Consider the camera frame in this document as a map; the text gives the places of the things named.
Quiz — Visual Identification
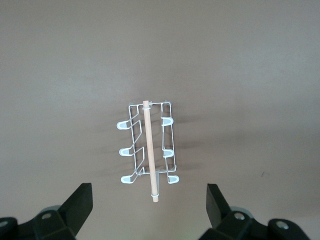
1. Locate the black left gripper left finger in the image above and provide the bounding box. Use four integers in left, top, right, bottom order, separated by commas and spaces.
0, 182, 94, 240

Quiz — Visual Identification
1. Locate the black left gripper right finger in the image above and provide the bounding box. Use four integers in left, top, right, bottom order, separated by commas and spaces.
197, 183, 311, 240

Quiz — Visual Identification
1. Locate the white wire cup holder rack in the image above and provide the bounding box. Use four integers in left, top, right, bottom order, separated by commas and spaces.
116, 99, 180, 203

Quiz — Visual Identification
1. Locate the brown table cover sheet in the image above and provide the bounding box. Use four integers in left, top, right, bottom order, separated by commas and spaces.
0, 0, 320, 240

